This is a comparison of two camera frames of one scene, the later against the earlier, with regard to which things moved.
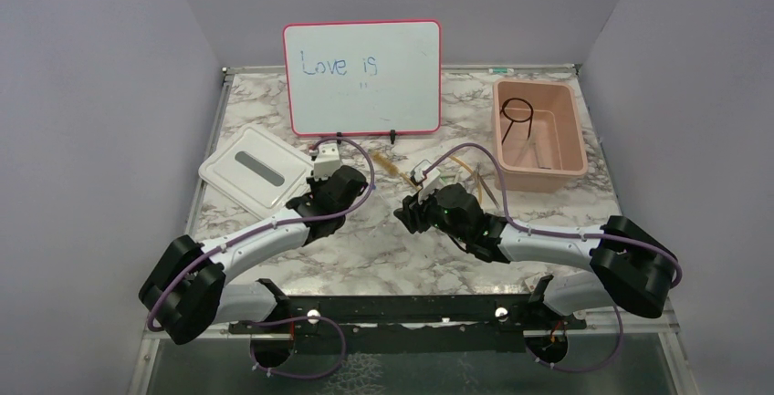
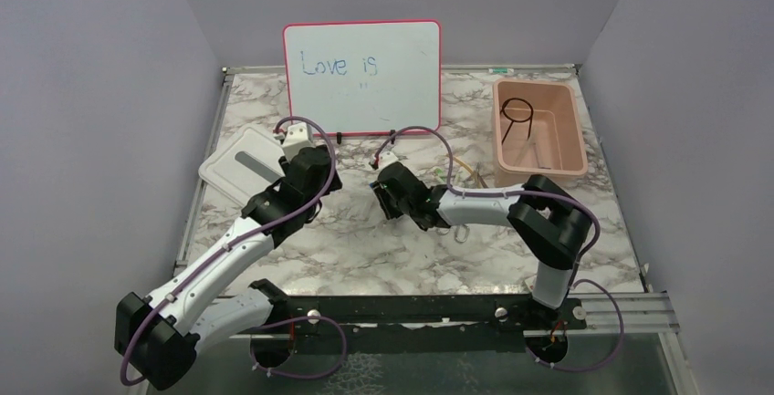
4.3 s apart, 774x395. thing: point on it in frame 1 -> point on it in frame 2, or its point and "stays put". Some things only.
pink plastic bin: [538, 133] stays put
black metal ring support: [530, 117] stays put
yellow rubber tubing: [469, 169] stays put
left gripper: [316, 184] -> [336, 184]
